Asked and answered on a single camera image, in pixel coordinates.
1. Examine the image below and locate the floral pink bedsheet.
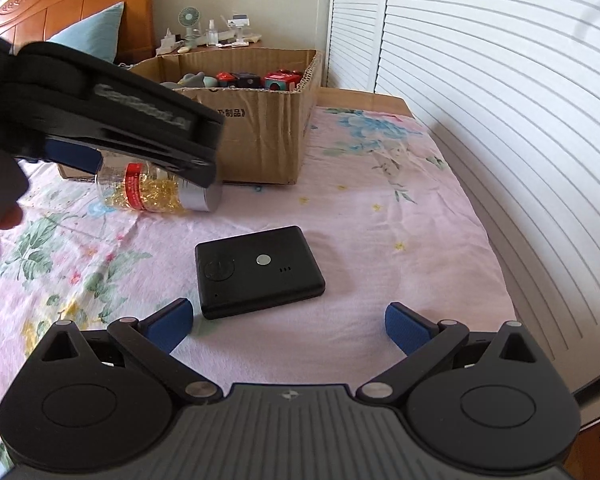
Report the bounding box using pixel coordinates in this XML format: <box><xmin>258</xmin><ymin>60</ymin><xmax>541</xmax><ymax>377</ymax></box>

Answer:
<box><xmin>0</xmin><ymin>105</ymin><xmax>517</xmax><ymax>461</ymax></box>

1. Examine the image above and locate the small green desk fan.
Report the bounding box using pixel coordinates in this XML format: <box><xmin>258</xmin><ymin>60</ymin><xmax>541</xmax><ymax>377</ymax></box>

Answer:
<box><xmin>178</xmin><ymin>6</ymin><xmax>201</xmax><ymax>49</ymax></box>

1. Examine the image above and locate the clear capsule bottle silver cap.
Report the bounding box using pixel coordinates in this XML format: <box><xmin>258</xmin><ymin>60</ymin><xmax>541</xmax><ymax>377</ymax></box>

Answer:
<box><xmin>96</xmin><ymin>152</ymin><xmax>224</xmax><ymax>215</ymax></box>

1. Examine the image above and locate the black power bank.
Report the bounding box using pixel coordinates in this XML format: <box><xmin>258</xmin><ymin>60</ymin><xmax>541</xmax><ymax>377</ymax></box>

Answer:
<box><xmin>195</xmin><ymin>225</ymin><xmax>327</xmax><ymax>321</ymax></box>

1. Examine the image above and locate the white louvered closet door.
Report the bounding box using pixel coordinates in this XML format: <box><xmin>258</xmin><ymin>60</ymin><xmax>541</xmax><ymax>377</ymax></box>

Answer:
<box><xmin>375</xmin><ymin>0</ymin><xmax>600</xmax><ymax>391</ymax></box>
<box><xmin>327</xmin><ymin>0</ymin><xmax>392</xmax><ymax>92</ymax></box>

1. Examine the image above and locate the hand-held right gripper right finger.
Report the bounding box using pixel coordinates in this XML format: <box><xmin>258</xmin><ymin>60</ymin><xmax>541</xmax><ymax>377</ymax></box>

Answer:
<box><xmin>356</xmin><ymin>302</ymin><xmax>552</xmax><ymax>405</ymax></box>

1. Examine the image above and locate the white phone stand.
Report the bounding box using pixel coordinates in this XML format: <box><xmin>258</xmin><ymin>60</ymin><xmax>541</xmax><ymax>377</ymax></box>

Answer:
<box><xmin>224</xmin><ymin>12</ymin><xmax>254</xmax><ymax>44</ymax></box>

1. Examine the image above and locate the red toy car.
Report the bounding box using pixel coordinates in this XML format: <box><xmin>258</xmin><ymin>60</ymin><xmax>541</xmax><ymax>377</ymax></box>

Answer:
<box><xmin>261</xmin><ymin>68</ymin><xmax>302</xmax><ymax>92</ymax></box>

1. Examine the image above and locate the grey elephant toy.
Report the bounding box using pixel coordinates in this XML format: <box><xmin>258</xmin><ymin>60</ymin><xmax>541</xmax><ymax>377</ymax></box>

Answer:
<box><xmin>160</xmin><ymin>72</ymin><xmax>207</xmax><ymax>90</ymax></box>

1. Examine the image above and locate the blue pillow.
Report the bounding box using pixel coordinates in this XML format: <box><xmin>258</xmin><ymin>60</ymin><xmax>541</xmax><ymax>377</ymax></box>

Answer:
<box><xmin>46</xmin><ymin>1</ymin><xmax>126</xmax><ymax>66</ymax></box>

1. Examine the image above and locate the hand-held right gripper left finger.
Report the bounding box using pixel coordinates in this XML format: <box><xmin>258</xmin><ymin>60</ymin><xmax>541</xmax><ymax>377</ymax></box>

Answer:
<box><xmin>41</xmin><ymin>297</ymin><xmax>220</xmax><ymax>406</ymax></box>

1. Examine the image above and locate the brown cardboard box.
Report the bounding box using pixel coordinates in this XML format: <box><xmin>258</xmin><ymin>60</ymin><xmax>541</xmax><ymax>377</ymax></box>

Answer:
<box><xmin>57</xmin><ymin>49</ymin><xmax>324</xmax><ymax>186</ymax></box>

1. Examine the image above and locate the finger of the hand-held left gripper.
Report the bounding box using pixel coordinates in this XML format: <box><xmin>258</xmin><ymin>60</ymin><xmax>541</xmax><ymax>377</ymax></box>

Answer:
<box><xmin>15</xmin><ymin>135</ymin><xmax>104</xmax><ymax>174</ymax></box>
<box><xmin>97</xmin><ymin>134</ymin><xmax>217</xmax><ymax>189</ymax></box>

